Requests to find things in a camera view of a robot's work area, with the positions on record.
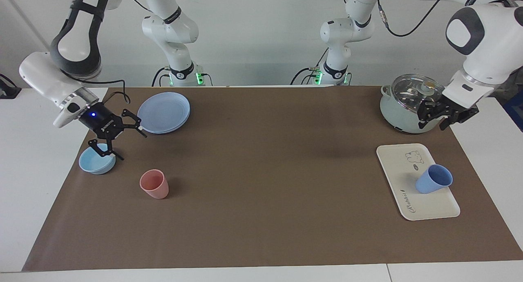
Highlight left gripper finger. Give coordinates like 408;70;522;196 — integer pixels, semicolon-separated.
439;110;461;132
416;98;445;131

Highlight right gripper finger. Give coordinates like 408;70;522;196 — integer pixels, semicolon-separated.
88;138;125;161
121;109;148;139

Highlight blue ribbed cup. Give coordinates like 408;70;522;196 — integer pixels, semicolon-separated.
415;164;454;195

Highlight pink cup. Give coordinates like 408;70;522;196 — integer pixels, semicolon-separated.
139;169;169;200

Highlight cream tray with bear print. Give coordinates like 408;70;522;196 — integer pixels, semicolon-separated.
376;143;461;221

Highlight light blue bowl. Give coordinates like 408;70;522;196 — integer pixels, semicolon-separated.
78;143;116;175

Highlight glass pot lid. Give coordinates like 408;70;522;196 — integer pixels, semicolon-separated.
390;74;446;112

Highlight blue plate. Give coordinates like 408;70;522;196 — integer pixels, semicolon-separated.
137;92;191;134

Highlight pale green cooking pot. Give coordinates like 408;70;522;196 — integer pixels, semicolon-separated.
380;74;449;134

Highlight blue crate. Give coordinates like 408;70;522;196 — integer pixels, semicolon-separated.
503;92;523;132

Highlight brown table mat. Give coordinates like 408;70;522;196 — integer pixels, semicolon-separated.
21;86;523;272

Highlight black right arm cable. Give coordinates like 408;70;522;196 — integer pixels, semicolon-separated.
61;0;144;107

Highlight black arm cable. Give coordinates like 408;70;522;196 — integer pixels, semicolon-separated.
378;0;523;38
61;0;144;107

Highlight black right base cable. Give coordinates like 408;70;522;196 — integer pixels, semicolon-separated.
151;67;170;87

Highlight black base cable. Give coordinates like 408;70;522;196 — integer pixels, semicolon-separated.
151;67;170;87
290;49;330;85

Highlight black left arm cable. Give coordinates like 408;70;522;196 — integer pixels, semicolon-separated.
378;0;523;38

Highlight black clamp mount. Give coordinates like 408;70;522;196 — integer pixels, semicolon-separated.
0;74;22;99

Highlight black left base cable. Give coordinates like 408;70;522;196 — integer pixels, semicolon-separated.
290;49;330;85

